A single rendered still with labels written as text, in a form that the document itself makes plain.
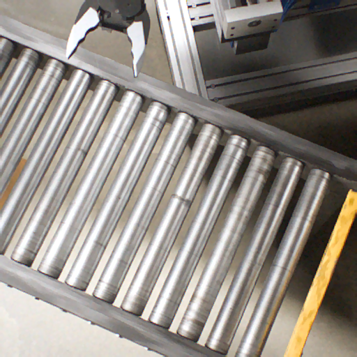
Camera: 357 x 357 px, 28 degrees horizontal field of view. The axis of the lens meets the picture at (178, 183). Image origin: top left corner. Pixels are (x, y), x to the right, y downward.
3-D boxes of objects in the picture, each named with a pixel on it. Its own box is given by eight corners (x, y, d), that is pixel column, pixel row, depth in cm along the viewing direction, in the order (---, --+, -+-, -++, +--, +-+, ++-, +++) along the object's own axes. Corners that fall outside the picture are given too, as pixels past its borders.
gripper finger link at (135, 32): (150, 84, 124) (139, 34, 125) (153, 71, 118) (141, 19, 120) (132, 87, 123) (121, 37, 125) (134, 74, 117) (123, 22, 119)
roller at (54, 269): (147, 100, 168) (146, 91, 163) (57, 286, 157) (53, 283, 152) (127, 91, 168) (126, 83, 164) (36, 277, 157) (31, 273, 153)
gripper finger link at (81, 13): (88, 40, 120) (123, 5, 122) (88, 36, 118) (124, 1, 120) (67, 22, 120) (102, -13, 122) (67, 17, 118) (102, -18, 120)
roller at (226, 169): (254, 143, 164) (250, 134, 160) (169, 337, 153) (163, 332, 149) (233, 137, 166) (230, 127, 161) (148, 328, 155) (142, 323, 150)
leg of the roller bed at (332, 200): (309, 233, 236) (358, 178, 170) (302, 249, 234) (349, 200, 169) (292, 226, 236) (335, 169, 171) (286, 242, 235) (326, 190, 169)
